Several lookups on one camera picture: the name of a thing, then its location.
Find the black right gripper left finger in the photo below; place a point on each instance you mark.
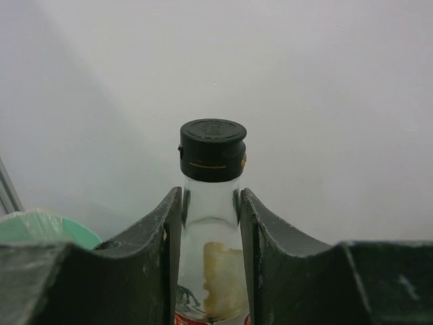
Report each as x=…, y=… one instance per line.
x=128, y=279

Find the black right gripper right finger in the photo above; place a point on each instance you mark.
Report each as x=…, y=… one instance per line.
x=293, y=278

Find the dark vinegar bottle black cap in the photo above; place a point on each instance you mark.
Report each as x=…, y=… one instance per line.
x=211, y=287

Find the clear pink bin liner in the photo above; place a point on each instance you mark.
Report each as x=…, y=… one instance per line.
x=33, y=226

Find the green trash bin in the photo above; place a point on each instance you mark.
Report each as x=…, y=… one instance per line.
x=81, y=235

